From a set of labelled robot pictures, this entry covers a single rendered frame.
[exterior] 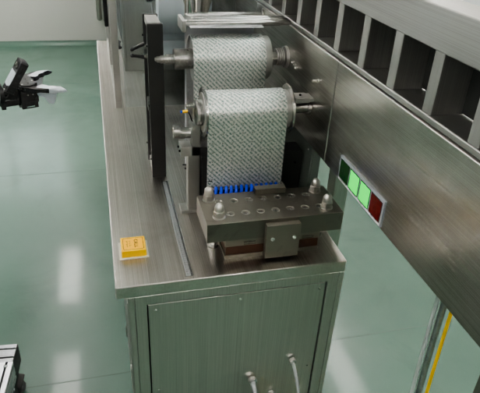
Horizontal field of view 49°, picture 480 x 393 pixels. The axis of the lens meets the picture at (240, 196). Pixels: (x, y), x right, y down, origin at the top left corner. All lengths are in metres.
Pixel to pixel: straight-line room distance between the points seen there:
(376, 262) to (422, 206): 2.04
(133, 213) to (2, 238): 1.72
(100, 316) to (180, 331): 1.16
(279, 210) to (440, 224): 0.57
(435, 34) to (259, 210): 0.70
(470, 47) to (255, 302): 0.92
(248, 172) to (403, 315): 1.48
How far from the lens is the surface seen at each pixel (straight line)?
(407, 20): 1.19
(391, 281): 3.06
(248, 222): 1.47
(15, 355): 2.31
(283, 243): 1.52
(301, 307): 1.65
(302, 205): 1.56
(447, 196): 1.07
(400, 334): 2.76
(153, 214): 1.73
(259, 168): 1.62
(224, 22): 1.76
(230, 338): 1.65
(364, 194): 1.34
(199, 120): 1.54
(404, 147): 1.18
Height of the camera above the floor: 1.83
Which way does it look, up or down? 30 degrees down
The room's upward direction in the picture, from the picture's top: 3 degrees clockwise
